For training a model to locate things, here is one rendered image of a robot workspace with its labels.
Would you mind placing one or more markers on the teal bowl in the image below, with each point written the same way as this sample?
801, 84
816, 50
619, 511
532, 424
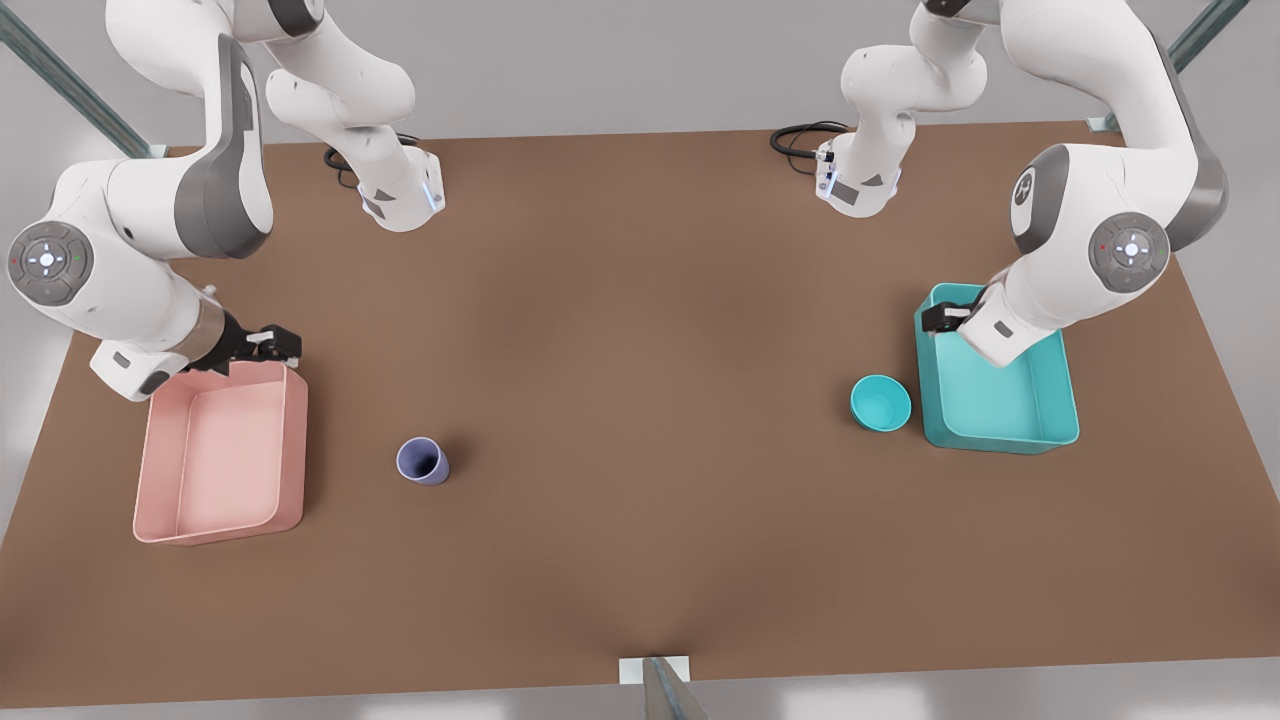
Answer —
880, 403

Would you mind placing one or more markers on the pink plastic box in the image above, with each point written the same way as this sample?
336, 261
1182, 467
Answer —
222, 450

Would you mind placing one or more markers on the teal plastic box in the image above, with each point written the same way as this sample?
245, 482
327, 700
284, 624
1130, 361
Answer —
995, 385

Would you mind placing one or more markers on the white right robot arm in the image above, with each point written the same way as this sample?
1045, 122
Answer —
150, 210

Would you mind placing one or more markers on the silver frame post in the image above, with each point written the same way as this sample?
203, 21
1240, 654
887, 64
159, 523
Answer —
1190, 45
70, 85
662, 688

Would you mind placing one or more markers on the purple cup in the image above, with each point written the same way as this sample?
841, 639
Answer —
422, 461

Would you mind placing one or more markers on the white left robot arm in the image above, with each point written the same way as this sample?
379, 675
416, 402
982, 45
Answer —
1090, 200

